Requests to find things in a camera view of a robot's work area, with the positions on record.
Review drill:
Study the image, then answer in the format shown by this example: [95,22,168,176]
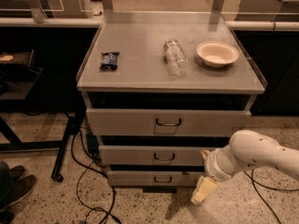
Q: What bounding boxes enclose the black cable left floor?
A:
[70,126,123,224]

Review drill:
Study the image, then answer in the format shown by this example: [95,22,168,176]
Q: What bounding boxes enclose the brown shoe upper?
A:
[10,165,25,182]

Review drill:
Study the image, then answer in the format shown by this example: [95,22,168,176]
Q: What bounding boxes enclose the brown shoe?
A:
[4,175,37,208]
[10,165,25,182]

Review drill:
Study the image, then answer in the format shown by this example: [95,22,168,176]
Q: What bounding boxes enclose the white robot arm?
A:
[191,130,299,204]

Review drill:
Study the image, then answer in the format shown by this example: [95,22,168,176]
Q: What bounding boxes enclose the white paper bowl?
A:
[196,41,239,68]

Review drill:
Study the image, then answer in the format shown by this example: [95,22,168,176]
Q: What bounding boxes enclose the brown shoe lower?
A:
[4,175,37,208]

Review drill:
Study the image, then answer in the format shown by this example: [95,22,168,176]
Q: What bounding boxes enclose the white horizontal rail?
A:
[0,18,299,32]

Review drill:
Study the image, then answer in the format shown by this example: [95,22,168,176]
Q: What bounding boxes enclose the grey drawer cabinet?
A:
[76,10,268,192]

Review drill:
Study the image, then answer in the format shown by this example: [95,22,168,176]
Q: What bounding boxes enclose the black cable floor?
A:
[70,126,123,224]
[243,170,299,224]

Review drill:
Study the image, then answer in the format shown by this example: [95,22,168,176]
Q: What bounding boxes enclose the clear plastic bottle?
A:
[164,38,188,77]

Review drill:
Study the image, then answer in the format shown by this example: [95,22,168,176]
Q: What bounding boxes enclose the black cable right floor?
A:
[243,170,299,224]

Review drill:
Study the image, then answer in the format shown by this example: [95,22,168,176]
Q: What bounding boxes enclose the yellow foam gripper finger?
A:
[191,176,218,204]

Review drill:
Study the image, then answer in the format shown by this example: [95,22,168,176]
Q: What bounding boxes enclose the black power adapter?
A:
[86,133,99,154]

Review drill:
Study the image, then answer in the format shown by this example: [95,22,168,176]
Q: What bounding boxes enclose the black desk frame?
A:
[0,49,87,183]

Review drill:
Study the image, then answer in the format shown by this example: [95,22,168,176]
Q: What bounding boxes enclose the dark snack bar wrapper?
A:
[100,51,120,71]

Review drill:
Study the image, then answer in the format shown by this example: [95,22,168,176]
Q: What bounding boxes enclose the person leg in jeans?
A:
[0,161,13,208]

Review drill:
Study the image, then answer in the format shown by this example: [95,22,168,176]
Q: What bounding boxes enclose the grey drawer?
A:
[99,146,212,166]
[107,171,204,187]
[86,108,250,137]

